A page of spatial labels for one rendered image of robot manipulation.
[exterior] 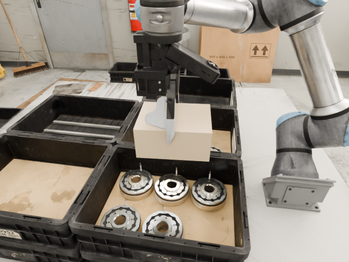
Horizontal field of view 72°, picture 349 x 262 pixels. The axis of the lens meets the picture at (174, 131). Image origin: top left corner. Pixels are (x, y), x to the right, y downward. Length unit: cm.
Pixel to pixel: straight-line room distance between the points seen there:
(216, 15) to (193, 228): 56
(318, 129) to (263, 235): 38
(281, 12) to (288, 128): 37
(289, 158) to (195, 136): 48
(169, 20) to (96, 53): 365
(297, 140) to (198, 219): 43
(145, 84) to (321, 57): 54
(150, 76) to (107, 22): 341
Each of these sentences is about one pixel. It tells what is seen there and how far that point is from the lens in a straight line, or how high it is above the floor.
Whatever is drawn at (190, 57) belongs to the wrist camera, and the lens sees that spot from 46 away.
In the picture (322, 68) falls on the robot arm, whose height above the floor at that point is 116.
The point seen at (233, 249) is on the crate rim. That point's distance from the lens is 56.
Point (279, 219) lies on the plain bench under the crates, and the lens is 93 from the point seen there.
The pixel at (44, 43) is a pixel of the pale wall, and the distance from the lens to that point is 436.
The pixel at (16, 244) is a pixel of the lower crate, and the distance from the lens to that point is 80.
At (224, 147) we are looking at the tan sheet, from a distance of 94.
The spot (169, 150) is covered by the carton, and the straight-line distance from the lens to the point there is 52.
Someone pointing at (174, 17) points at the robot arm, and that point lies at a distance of 44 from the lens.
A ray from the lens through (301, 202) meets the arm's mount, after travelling 96.
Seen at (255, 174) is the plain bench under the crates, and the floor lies 70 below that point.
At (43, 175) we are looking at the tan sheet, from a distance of 92.
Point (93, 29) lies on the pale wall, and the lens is 397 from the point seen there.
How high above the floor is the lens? 141
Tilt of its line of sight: 35 degrees down
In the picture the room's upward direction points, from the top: straight up
